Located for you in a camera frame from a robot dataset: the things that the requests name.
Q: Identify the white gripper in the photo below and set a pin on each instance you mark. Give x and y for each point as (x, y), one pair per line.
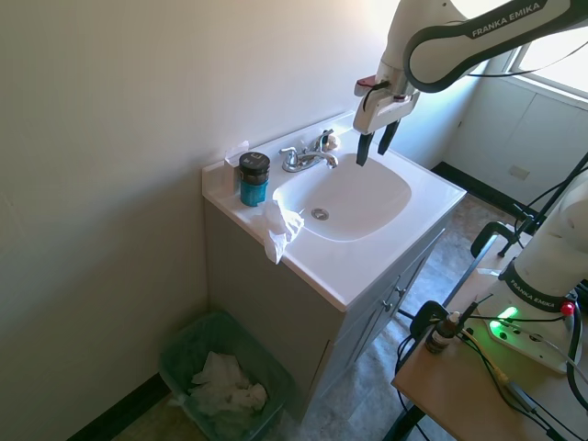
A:
(383, 110)

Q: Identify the chrome sink faucet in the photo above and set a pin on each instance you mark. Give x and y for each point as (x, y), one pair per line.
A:
(310, 158)

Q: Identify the bright window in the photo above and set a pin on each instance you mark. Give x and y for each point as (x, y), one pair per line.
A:
(558, 59)

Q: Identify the metal cabinet knob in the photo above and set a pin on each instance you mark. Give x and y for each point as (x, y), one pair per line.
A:
(400, 291)
(387, 306)

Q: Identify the brown dropper bottle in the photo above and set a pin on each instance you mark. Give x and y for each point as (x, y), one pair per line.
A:
(440, 337)

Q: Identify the white wall outlet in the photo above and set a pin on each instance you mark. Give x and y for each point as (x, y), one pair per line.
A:
(519, 173)

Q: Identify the white tissue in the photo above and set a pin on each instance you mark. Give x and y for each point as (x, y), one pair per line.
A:
(278, 227)

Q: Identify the green-lined trash bin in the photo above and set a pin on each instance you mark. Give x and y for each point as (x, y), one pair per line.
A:
(184, 349)

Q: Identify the chrome sink drain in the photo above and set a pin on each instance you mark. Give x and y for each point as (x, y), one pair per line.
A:
(320, 213)

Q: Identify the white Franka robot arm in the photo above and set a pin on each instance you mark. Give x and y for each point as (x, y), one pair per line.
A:
(542, 248)

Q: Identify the pile of used tissues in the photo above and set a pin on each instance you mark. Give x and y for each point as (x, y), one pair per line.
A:
(225, 386)

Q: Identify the small beige soap piece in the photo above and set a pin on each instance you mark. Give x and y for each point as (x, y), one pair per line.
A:
(334, 141)

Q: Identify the grey vanity cabinet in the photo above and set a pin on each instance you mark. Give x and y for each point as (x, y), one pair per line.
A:
(275, 312)

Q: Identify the small black table clamp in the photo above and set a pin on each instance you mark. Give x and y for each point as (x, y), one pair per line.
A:
(425, 317)

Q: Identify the white sink vanity top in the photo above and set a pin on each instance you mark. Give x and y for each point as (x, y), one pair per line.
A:
(367, 257)

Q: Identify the large black table clamp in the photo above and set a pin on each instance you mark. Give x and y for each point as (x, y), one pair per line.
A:
(482, 239)

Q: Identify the red stop button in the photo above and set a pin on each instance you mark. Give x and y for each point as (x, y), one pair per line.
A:
(568, 308)

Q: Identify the black baseboard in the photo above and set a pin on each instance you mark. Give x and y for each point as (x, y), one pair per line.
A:
(482, 186)

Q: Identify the black and teal jar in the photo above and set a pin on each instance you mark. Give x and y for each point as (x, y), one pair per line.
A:
(253, 181)

